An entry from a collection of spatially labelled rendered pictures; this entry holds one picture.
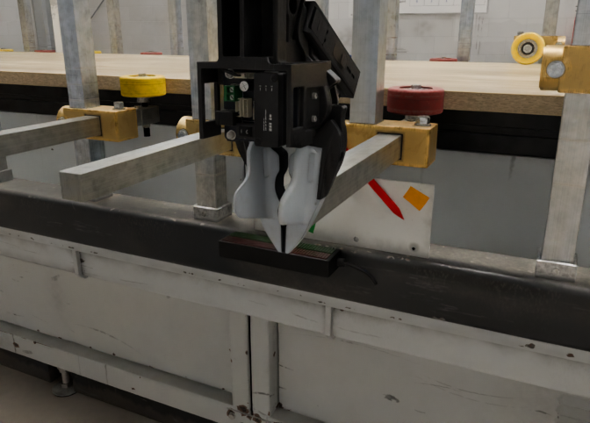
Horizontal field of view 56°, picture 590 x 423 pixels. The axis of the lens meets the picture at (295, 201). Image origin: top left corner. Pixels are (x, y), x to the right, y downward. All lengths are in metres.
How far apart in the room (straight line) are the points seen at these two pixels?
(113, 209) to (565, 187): 0.68
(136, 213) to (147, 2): 8.83
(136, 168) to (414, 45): 7.38
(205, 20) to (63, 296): 0.99
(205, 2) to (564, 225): 0.55
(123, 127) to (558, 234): 0.66
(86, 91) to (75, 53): 0.06
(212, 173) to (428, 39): 7.15
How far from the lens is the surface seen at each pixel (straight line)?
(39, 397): 1.79
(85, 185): 0.60
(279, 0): 0.37
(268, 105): 0.36
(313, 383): 1.25
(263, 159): 0.43
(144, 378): 1.48
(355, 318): 0.85
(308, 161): 0.41
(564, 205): 0.71
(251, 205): 0.42
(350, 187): 0.54
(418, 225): 0.73
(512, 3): 7.81
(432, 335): 0.83
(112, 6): 2.41
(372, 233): 0.75
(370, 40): 0.72
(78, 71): 0.99
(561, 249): 0.73
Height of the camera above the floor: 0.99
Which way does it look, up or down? 17 degrees down
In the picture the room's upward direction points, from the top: straight up
